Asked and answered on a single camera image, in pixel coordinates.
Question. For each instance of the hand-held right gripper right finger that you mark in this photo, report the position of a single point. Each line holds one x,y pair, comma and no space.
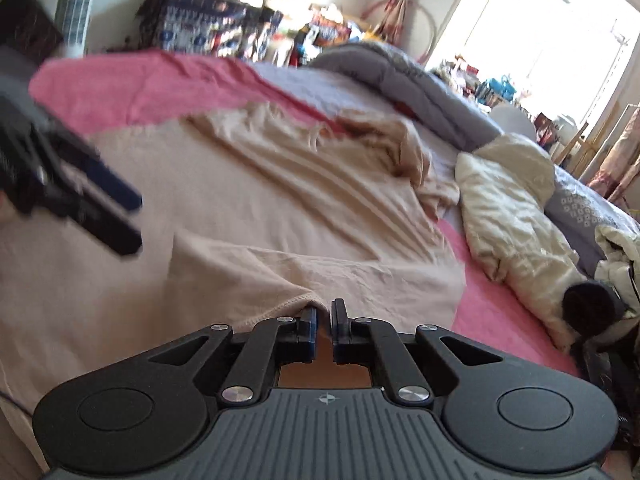
341,327

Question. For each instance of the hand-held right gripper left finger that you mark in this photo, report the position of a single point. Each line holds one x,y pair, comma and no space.
310,330

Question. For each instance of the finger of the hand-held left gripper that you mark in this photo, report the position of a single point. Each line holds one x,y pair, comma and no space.
115,240
115,190

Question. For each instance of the beige thermal shirt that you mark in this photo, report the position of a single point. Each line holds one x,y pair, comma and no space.
250,200

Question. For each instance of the pink blanket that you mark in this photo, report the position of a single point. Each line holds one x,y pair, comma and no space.
150,90

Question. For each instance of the white tower fan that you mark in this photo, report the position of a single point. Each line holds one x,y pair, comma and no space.
77,5

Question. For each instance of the crumpled tan garment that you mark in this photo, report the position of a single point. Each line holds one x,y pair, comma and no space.
400,150

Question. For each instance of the cream duvet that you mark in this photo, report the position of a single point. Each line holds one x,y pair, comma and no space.
510,210

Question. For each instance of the red cloth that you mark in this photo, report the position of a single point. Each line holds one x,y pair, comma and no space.
402,108

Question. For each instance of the dark rolled garment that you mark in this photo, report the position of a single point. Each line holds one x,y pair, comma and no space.
590,307

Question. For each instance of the pile of household clutter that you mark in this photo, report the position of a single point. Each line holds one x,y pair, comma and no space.
325,30

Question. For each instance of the white chair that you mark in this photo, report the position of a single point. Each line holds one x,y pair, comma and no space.
515,120

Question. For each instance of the black shiny jacket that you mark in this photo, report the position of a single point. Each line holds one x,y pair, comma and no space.
610,370

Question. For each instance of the pile of windowsill items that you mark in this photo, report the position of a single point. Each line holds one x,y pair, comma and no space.
465,80

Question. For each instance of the blue plush toy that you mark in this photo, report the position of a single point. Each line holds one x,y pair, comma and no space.
500,87

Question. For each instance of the white jacket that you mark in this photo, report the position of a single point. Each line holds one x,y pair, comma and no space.
620,245

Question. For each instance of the wooden rack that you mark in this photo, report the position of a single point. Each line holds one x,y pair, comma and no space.
575,145

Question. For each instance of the white appliance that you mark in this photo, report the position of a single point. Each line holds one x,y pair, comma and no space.
564,122

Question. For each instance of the pink hoop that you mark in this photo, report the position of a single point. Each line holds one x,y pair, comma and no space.
427,25

